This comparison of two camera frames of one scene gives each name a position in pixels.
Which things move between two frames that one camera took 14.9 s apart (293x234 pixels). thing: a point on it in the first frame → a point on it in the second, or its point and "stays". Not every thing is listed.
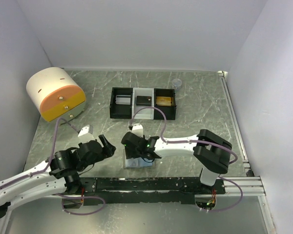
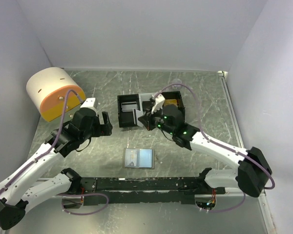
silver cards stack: [123, 99] → [128, 107]
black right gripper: [130, 154] → [146, 121]
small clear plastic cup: [177, 83] stays
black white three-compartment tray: [120, 111] → [126, 119]
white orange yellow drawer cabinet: [55, 93] stays
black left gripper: [108, 149] → [104, 129]
